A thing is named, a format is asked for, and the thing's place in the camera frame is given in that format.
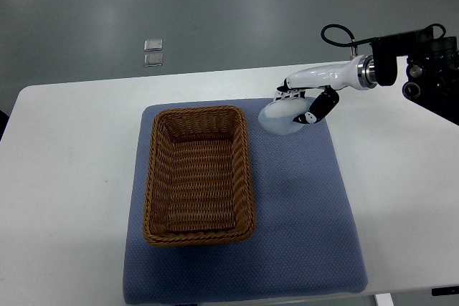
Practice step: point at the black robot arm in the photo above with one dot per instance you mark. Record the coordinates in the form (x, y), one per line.
(432, 68)

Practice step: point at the black table bracket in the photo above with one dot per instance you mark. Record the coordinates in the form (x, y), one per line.
(445, 291)

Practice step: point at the lower metal floor plate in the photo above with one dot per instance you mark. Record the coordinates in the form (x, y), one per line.
(153, 59)

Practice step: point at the upper metal floor plate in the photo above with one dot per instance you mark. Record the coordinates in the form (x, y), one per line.
(151, 45)

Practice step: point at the brown wicker basket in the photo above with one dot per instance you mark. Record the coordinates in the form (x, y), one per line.
(199, 178)

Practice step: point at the metal floor plate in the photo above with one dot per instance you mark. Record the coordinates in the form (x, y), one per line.
(153, 59)
(151, 45)

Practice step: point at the white table leg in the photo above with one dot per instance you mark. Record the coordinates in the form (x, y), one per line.
(384, 299)

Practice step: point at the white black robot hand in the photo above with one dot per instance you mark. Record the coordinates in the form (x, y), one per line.
(358, 73)

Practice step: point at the light blue plush toy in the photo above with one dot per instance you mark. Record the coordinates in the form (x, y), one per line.
(286, 116)

